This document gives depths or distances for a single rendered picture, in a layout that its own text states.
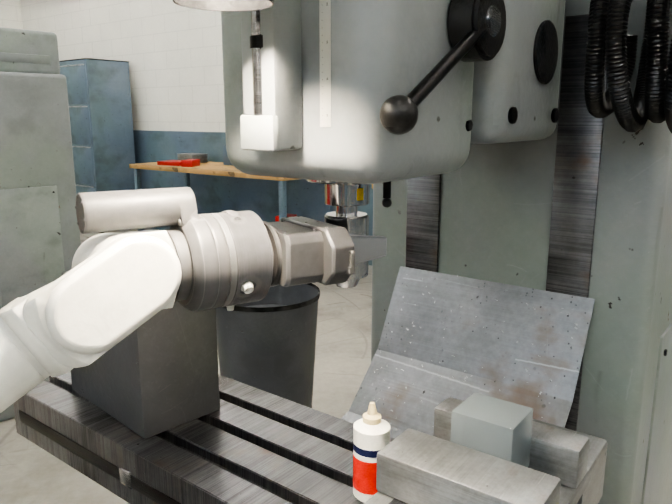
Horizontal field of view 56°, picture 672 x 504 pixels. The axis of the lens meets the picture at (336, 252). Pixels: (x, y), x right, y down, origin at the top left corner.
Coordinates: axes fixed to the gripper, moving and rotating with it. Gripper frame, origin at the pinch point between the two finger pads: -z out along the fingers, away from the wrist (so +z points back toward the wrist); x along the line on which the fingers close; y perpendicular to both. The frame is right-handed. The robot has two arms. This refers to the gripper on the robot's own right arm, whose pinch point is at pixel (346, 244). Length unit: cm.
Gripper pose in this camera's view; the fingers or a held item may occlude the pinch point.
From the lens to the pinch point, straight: 66.4
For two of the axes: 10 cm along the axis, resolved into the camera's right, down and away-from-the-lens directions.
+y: -0.1, 9.8, 2.0
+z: -8.4, 1.1, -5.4
